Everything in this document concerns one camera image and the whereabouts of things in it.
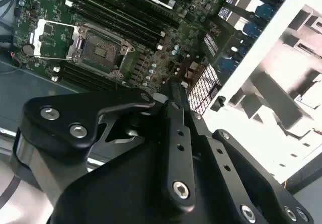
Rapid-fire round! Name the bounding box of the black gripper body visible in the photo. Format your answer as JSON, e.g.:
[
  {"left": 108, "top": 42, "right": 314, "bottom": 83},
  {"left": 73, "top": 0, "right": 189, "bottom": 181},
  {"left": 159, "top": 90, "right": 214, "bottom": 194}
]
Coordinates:
[{"left": 51, "top": 139, "right": 242, "bottom": 224}]

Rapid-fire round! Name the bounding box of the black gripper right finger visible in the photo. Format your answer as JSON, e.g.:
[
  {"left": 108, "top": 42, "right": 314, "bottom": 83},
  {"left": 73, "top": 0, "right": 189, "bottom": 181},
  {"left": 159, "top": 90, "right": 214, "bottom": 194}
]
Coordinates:
[{"left": 176, "top": 83, "right": 315, "bottom": 224}]

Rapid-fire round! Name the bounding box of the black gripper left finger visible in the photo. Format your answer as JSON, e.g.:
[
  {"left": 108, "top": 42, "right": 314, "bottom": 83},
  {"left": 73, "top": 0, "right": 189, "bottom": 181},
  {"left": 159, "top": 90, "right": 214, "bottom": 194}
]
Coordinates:
[{"left": 21, "top": 82, "right": 197, "bottom": 207}]

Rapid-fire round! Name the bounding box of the metal socket cover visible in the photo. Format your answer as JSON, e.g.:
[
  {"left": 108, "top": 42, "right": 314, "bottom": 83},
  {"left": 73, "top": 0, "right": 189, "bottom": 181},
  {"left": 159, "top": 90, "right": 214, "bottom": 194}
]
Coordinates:
[{"left": 29, "top": 19, "right": 82, "bottom": 59}]

